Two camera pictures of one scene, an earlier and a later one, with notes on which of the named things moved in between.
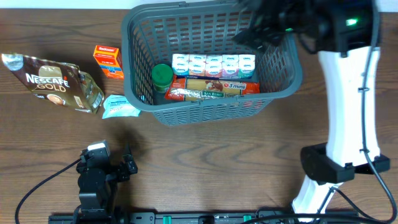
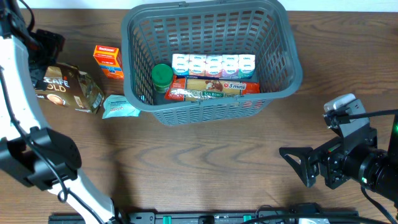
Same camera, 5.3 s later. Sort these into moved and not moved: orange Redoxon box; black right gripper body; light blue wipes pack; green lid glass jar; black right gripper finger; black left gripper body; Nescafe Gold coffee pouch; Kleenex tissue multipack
Moved: black right gripper body; black right gripper finger; black left gripper body
Not moved: light blue wipes pack; green lid glass jar; Kleenex tissue multipack; orange Redoxon box; Nescafe Gold coffee pouch
